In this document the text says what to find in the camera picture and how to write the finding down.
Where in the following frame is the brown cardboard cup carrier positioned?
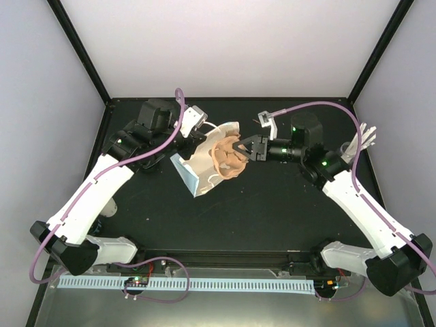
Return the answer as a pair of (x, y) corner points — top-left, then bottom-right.
(210, 134), (247, 180)

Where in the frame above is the light blue paper bag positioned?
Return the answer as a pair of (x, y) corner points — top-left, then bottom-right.
(170, 122), (240, 198)

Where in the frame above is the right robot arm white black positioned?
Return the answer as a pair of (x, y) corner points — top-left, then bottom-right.
(232, 112), (433, 296)

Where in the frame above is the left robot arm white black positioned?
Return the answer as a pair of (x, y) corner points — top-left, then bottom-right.
(30, 98), (207, 276)

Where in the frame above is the clear glass straw holder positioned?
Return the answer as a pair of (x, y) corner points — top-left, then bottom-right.
(340, 142), (357, 165)

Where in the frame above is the left circuit board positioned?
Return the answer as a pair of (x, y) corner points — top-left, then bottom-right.
(124, 277), (149, 287)

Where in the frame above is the circuit board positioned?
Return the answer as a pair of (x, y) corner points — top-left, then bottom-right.
(313, 279), (349, 290)
(124, 277), (149, 287)

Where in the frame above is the right circuit board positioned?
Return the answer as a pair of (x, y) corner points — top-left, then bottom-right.
(313, 279), (349, 290)

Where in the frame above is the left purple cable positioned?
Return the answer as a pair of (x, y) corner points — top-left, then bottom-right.
(29, 87), (190, 303)

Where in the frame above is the purple cable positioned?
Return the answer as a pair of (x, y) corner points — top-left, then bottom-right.
(270, 101), (436, 302)
(29, 87), (190, 303)

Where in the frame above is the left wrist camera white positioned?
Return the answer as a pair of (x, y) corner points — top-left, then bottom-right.
(180, 106), (208, 138)

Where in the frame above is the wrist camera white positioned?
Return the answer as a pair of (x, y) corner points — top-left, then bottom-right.
(258, 111), (278, 140)
(180, 106), (208, 138)

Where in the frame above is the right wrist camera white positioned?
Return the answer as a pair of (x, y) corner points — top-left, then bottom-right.
(258, 111), (278, 140)

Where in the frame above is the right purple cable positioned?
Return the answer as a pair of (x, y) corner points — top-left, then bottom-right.
(270, 101), (436, 302)

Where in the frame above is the black aluminium frame rail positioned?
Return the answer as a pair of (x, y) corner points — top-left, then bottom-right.
(128, 247), (339, 276)

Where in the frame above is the light blue slotted cable duct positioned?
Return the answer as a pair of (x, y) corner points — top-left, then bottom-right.
(57, 275), (315, 295)

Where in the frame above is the left black frame post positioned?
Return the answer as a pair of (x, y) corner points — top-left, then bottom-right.
(46, 0), (111, 104)

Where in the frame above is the black frame post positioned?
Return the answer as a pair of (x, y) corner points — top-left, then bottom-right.
(347, 0), (414, 105)
(46, 0), (111, 104)

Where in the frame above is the right black frame post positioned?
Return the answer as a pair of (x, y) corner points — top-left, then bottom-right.
(347, 0), (414, 105)

